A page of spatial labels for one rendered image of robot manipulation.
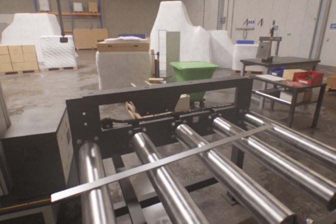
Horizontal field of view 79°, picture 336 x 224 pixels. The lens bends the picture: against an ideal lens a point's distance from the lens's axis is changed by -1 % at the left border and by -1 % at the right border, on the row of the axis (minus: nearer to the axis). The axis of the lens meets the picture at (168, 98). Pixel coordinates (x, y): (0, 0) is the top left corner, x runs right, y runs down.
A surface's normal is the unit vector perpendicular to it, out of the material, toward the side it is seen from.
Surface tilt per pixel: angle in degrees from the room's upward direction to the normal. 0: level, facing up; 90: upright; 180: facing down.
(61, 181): 90
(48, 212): 90
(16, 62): 90
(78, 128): 90
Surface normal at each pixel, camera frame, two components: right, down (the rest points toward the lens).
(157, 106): 0.40, 0.29
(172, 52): -0.09, 0.31
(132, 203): 0.00, -0.95
